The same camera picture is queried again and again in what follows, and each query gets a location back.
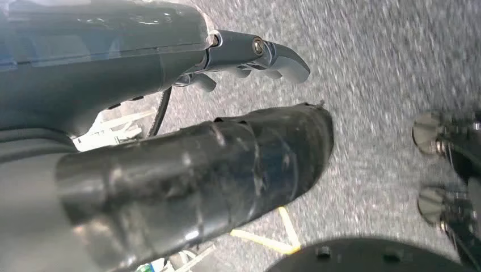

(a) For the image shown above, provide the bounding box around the yellow floor tape square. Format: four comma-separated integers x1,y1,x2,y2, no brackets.
229,206,302,256

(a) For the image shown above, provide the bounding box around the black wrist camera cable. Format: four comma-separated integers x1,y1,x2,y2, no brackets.
145,86,174,139

